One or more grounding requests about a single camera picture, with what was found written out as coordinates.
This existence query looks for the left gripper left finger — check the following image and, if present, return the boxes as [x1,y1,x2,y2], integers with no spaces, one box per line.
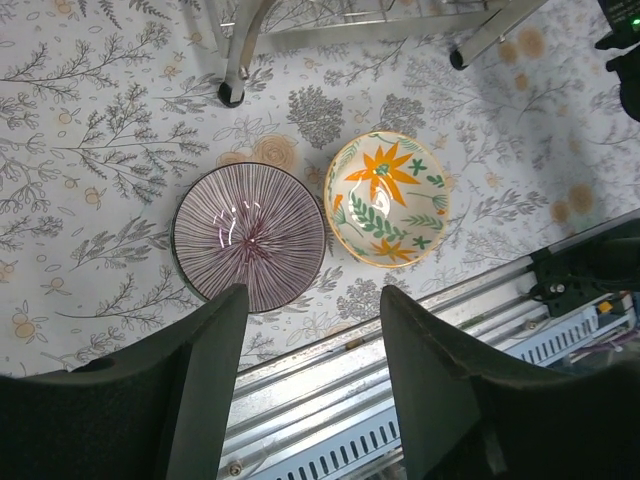
[1,284,249,479]

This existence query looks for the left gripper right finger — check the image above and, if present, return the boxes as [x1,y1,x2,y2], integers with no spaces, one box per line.
[380,286,639,479]

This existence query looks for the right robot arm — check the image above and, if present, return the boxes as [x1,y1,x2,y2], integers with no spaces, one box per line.
[528,1,639,316]

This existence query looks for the stainless steel dish rack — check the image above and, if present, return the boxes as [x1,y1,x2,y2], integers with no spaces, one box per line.
[200,0,545,108]

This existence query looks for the purple striped bowl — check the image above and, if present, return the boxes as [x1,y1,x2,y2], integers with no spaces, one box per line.
[170,162,326,313]

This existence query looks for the orange flower patterned bowl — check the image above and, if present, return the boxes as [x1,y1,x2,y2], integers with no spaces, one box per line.
[323,131,450,269]

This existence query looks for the aluminium rail frame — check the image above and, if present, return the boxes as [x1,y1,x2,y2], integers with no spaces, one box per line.
[214,219,640,480]

